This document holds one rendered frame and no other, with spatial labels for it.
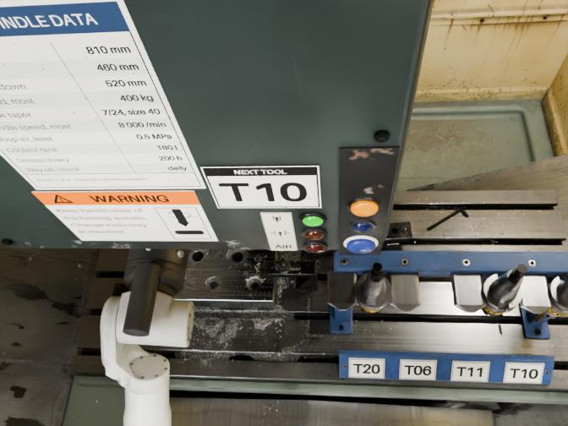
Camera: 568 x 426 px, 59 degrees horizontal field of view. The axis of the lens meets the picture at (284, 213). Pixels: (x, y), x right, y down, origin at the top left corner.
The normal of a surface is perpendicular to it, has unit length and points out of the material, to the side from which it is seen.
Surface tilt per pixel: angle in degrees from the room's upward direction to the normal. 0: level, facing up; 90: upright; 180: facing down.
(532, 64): 90
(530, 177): 24
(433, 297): 0
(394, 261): 0
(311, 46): 90
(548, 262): 0
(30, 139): 90
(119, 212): 90
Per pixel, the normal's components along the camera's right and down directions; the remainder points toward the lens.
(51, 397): 0.32, -0.44
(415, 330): -0.10, -0.47
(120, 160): -0.05, 0.88
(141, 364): 0.09, -0.94
